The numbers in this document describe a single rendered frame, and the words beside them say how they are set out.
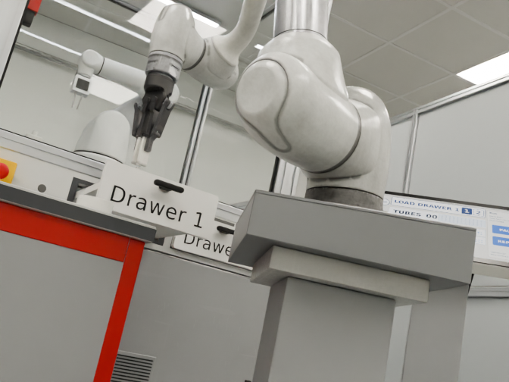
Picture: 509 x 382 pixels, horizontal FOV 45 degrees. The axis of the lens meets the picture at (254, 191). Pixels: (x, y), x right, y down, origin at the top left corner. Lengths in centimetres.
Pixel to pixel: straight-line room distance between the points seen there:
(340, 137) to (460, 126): 219
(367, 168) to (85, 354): 60
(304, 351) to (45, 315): 43
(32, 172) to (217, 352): 73
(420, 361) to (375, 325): 87
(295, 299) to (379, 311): 15
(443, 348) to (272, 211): 108
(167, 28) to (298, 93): 72
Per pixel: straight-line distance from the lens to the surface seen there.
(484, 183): 299
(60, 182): 170
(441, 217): 206
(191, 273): 180
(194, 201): 148
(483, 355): 277
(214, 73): 172
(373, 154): 117
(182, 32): 165
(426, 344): 198
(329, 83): 106
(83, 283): 109
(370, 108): 120
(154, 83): 159
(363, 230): 104
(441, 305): 199
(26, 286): 107
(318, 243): 101
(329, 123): 104
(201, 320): 182
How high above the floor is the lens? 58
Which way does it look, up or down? 15 degrees up
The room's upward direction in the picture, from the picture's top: 12 degrees clockwise
